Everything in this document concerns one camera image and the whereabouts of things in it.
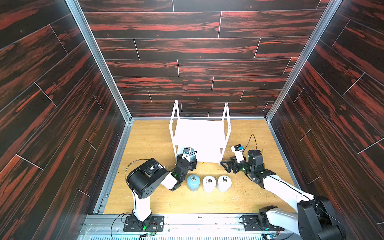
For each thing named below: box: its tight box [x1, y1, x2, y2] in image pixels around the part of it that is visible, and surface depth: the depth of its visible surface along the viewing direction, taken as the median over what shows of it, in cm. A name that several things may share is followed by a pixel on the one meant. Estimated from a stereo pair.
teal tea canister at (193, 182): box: [187, 174, 201, 192], surface depth 82 cm
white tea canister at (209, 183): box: [202, 175, 217, 193], surface depth 82 cm
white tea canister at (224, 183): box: [217, 175, 232, 192], surface depth 82 cm
